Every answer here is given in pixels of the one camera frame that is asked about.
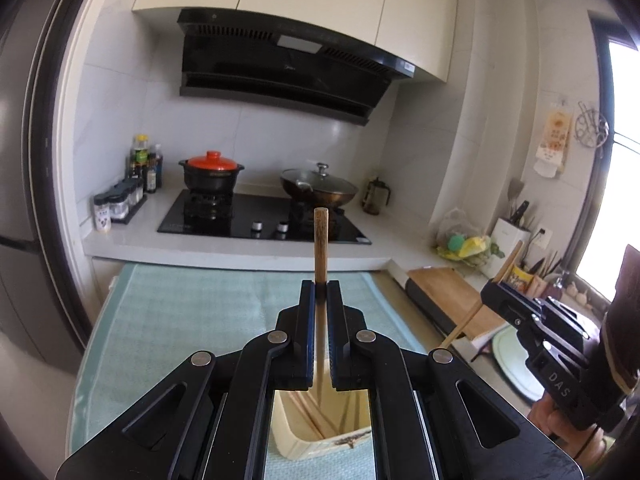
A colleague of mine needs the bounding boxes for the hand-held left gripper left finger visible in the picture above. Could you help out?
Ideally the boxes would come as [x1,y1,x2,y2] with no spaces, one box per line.
[55,280,320,480]

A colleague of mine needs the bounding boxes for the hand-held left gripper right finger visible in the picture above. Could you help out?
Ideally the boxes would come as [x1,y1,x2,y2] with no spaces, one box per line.
[325,280,583,480]

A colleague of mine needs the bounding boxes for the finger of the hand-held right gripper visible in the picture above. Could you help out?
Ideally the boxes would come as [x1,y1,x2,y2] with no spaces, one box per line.
[500,281,593,348]
[479,280,557,362]

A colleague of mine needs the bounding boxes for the single wooden chopstick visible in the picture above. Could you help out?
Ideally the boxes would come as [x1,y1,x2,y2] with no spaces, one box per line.
[309,207,330,396]
[439,240,524,349]

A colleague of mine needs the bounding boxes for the row of bamboo chopsticks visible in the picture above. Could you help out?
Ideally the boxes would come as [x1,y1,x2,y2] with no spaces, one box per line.
[292,392,352,439]

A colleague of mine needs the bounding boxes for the cream ribbed utensil holder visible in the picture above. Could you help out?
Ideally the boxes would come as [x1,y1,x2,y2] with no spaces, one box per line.
[270,390,374,462]

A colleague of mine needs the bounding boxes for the person's right hand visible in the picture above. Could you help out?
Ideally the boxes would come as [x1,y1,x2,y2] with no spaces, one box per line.
[527,391,603,463]

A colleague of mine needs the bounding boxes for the yellow packet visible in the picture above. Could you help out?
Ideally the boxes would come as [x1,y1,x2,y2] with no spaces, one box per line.
[510,265,534,292]

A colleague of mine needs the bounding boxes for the white drain tray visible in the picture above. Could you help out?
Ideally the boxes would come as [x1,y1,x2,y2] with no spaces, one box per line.
[491,325,547,407]

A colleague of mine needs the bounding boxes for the wooden cutting board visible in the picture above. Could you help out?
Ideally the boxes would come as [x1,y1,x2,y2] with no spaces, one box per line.
[407,266,507,342]

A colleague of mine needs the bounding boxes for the white knife block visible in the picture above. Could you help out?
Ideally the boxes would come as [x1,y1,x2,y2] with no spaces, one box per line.
[492,180,532,267]

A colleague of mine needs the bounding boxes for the plastic bag with sponges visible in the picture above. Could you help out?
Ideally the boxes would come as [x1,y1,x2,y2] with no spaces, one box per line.
[432,207,507,267]

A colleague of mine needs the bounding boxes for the light blue woven mat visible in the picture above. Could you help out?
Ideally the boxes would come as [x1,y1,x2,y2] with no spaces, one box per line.
[67,262,417,480]

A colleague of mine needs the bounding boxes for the black gas stove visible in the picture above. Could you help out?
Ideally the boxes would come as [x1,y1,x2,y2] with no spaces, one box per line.
[157,190,372,246]

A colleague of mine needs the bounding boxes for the glass french press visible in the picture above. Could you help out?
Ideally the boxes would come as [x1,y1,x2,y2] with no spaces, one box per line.
[362,177,392,216]

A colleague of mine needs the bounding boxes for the dark wok with glass lid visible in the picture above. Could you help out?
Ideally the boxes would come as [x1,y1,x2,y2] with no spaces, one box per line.
[280,162,360,209]

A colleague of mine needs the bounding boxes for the window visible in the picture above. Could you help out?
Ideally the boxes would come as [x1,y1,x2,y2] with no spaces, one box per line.
[575,15,640,303]

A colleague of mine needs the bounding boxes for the white kitchen counter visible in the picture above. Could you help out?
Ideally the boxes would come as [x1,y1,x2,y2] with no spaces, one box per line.
[82,180,441,273]

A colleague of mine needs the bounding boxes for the black pot with orange lid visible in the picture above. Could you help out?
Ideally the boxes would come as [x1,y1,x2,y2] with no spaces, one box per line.
[178,150,245,194]

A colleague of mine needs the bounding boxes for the rack of spice jars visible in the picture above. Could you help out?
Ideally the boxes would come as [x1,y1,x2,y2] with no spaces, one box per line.
[93,180,149,234]

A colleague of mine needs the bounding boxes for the black range hood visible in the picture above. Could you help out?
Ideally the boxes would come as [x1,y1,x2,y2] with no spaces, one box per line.
[177,7,417,127]

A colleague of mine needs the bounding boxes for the grey refrigerator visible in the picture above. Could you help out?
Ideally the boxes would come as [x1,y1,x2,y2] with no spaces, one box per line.
[0,0,88,363]

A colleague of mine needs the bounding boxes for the hanging wall calendar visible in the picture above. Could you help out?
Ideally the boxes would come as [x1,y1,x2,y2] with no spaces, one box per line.
[532,102,574,179]

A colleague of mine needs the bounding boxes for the hanging wire trivet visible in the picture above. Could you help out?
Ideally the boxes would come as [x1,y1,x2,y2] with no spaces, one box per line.
[573,101,609,149]

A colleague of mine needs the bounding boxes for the cream wall cabinets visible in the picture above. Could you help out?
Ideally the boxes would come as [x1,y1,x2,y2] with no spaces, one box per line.
[132,0,460,84]

